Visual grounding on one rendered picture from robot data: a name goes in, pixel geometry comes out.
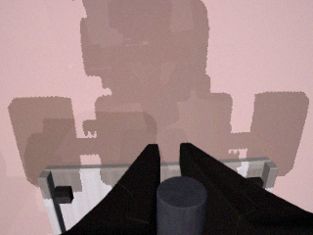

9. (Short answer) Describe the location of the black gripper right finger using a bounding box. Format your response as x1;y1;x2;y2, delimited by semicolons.
179;142;313;235

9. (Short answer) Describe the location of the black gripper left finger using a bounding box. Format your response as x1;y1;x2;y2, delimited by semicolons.
59;144;159;235

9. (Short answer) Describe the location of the dark grey cylinder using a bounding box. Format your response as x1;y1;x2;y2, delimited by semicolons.
156;176;208;235

